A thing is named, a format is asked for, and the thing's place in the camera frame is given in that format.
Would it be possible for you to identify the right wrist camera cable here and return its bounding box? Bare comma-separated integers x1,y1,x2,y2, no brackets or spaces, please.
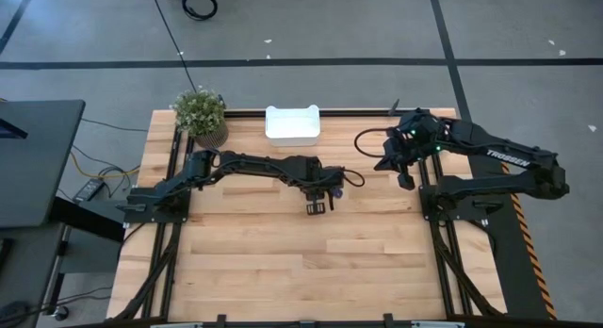
353,126,395,159

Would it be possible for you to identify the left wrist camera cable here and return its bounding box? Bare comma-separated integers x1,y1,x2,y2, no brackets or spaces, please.
341,168,367,189

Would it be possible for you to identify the thin black floor cable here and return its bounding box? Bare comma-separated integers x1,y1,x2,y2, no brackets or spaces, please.
150,0,198,92

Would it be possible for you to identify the black platform with hazard stripe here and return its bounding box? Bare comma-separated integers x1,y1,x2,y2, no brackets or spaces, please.
465,148,560,322

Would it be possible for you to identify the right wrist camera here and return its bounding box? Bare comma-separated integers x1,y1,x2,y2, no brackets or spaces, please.
397,172,417,192

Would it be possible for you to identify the black power adapter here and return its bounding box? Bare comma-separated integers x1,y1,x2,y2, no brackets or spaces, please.
73,177,106,204

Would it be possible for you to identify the dark screen device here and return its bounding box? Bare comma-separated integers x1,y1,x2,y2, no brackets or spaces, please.
0,118,28,141

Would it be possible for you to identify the black desk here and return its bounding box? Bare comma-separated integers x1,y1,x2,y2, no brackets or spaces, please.
0,99,87,230

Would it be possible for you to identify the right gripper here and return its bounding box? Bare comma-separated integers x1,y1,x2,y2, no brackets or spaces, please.
374,109,443,174

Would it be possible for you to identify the black aluminium table frame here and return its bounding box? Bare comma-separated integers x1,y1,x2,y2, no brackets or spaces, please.
112,108,508,322

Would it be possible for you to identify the yellow floor cable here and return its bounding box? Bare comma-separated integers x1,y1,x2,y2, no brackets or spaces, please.
69,151,142,181

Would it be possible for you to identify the coiled black cable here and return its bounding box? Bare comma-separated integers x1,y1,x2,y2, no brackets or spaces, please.
181,0,220,22

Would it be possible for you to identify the artificial plant in striped pot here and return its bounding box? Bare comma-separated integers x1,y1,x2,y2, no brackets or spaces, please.
169,86,231,151

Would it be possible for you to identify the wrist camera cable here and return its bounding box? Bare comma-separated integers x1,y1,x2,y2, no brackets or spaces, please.
341,168,367,189
353,126,395,159

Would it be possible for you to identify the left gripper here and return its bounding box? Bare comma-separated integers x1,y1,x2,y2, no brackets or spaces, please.
300,156,349,213

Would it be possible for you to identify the white plastic basket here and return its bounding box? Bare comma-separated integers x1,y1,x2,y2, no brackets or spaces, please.
265,104,322,148

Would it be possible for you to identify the black cart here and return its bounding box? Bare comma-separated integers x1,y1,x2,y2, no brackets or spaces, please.
0,223,67,328

